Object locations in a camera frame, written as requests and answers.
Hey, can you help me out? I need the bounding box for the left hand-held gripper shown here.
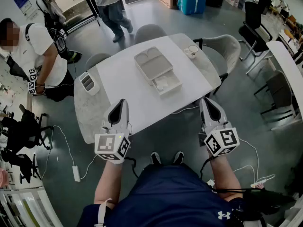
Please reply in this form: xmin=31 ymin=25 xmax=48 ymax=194
xmin=94 ymin=98 xmax=131 ymax=165

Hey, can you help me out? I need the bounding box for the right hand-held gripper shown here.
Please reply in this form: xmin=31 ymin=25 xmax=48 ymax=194
xmin=198 ymin=97 xmax=240 ymax=157

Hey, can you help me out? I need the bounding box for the grey compartment tray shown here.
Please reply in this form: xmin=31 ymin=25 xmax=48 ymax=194
xmin=134 ymin=46 xmax=183 ymax=96

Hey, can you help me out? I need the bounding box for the person's left forearm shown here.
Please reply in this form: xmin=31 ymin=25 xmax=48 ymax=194
xmin=94 ymin=159 xmax=124 ymax=204

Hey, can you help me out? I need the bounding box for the person's right forearm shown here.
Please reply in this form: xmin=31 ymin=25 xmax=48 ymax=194
xmin=208 ymin=155 xmax=242 ymax=202

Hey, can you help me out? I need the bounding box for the white compartment organizer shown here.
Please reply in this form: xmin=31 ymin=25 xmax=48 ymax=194
xmin=79 ymin=71 xmax=100 ymax=96

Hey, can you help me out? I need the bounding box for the person's right shoe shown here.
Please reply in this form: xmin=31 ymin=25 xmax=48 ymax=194
xmin=173 ymin=151 xmax=185 ymax=165

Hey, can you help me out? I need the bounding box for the person's shoe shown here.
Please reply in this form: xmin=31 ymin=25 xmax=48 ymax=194
xmin=151 ymin=151 xmax=162 ymax=165
xmin=173 ymin=151 xmax=185 ymax=165

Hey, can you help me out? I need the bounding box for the person's left shoe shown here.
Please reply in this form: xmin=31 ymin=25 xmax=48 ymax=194
xmin=151 ymin=151 xmax=162 ymax=165

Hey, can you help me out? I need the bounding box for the grey shell chair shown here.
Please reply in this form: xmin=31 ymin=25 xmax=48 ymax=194
xmin=134 ymin=24 xmax=168 ymax=44
xmin=193 ymin=34 xmax=241 ymax=96
xmin=84 ymin=52 xmax=111 ymax=72

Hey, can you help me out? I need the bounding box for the white mug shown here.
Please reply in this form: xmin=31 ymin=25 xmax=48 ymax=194
xmin=184 ymin=45 xmax=199 ymax=59

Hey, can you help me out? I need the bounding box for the dark grey chair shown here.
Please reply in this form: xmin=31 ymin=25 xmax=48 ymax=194
xmin=253 ymin=70 xmax=296 ymax=122

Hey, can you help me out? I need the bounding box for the white power strip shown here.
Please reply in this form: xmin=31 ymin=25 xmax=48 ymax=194
xmin=72 ymin=166 xmax=81 ymax=182
xmin=250 ymin=174 xmax=276 ymax=189

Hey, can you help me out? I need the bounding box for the white desk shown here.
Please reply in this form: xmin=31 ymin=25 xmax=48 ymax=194
xmin=266 ymin=41 xmax=303 ymax=127

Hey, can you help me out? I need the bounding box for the person's navy shirt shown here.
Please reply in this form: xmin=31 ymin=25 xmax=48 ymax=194
xmin=77 ymin=163 xmax=263 ymax=227

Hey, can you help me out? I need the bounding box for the black hanging backpack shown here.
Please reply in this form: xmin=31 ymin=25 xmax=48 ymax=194
xmin=44 ymin=15 xmax=70 ymax=59

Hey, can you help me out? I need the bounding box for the black coat rack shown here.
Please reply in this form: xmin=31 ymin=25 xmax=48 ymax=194
xmin=35 ymin=0 xmax=101 ymax=36

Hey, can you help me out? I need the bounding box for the grey hanging jacket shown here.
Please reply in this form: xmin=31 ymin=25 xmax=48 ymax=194
xmin=45 ymin=0 xmax=67 ymax=25

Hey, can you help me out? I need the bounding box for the white cable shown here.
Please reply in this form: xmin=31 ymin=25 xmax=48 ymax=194
xmin=172 ymin=105 xmax=201 ymax=114
xmin=45 ymin=125 xmax=98 ymax=181
xmin=233 ymin=137 xmax=260 ymax=184

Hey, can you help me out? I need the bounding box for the black cable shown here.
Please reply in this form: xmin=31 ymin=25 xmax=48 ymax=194
xmin=200 ymin=156 xmax=215 ymax=180
xmin=124 ymin=157 xmax=139 ymax=178

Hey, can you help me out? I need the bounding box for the white arm strap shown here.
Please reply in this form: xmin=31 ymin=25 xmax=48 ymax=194
xmin=94 ymin=197 xmax=113 ymax=227

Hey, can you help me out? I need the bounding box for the black bag with straps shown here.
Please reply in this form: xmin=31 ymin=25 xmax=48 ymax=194
xmin=233 ymin=188 xmax=294 ymax=227

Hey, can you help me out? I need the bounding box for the blue wall poster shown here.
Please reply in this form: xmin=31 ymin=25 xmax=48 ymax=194
xmin=13 ymin=0 xmax=33 ymax=15

